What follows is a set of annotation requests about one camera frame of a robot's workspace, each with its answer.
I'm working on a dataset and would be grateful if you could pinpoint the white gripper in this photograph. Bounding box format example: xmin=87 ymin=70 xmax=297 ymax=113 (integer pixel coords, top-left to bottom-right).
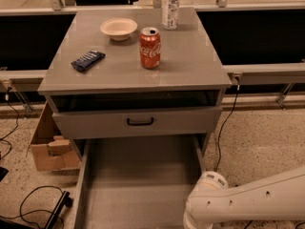
xmin=183 ymin=213 xmax=207 ymax=229

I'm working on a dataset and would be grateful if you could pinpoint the grey drawer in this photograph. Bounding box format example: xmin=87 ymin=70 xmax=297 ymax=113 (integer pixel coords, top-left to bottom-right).
xmin=53 ymin=107 xmax=222 ymax=139
xmin=71 ymin=135 xmax=201 ymax=229

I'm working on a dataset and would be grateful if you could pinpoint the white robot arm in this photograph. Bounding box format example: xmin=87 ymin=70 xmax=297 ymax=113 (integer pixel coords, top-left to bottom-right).
xmin=183 ymin=167 xmax=305 ymax=229

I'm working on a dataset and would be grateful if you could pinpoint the grey top drawer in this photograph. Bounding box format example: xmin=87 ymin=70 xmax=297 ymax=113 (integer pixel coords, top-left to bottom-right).
xmin=53 ymin=107 xmax=222 ymax=139

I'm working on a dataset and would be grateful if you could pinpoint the black stand leg left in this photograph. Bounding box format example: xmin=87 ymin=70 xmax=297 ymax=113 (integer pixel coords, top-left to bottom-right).
xmin=44 ymin=191 xmax=72 ymax=229

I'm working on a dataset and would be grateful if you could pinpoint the brown cardboard box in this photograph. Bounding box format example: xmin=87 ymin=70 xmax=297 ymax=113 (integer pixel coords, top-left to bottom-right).
xmin=30 ymin=103 xmax=80 ymax=171

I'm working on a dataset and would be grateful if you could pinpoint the red coca-cola can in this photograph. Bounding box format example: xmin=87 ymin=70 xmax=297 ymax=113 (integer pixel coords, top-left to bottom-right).
xmin=139 ymin=27 xmax=161 ymax=70

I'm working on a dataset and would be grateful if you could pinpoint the dark blue snack packet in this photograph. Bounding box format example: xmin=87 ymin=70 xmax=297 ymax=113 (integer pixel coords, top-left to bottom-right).
xmin=71 ymin=51 xmax=106 ymax=73

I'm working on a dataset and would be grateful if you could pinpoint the white paper bowl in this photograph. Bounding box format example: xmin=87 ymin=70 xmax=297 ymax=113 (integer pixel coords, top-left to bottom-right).
xmin=100 ymin=18 xmax=137 ymax=41

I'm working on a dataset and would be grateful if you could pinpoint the clear plastic water bottle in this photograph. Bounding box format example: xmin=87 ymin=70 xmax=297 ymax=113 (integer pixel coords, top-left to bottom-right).
xmin=162 ymin=0 xmax=180 ymax=30

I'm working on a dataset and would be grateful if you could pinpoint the black power cable right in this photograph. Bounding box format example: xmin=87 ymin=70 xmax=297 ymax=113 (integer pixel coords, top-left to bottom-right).
xmin=214 ymin=76 xmax=241 ymax=173

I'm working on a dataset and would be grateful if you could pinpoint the black cable left floor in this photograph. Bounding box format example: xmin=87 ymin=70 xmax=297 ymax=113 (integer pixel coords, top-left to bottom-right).
xmin=0 ymin=185 xmax=65 ymax=229

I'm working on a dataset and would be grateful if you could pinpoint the black cable left wall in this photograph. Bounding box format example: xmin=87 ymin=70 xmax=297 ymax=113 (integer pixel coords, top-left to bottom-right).
xmin=0 ymin=86 xmax=21 ymax=161

